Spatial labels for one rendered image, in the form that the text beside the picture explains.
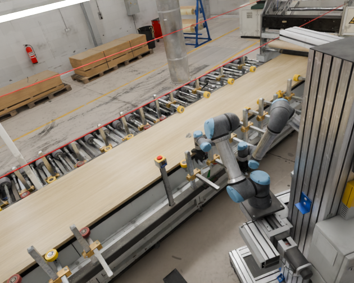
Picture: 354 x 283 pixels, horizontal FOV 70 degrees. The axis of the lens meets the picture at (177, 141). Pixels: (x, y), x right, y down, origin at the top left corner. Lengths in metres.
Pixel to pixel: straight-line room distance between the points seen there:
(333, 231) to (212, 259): 1.51
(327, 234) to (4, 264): 2.04
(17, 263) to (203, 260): 1.57
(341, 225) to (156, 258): 1.86
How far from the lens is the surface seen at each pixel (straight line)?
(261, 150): 1.83
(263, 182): 1.60
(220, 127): 1.53
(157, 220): 2.21
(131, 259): 2.75
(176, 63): 6.09
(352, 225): 1.54
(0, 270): 2.29
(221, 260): 2.74
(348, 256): 1.43
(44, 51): 8.83
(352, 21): 4.06
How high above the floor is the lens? 2.40
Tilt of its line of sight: 35 degrees down
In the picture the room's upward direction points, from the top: 12 degrees counter-clockwise
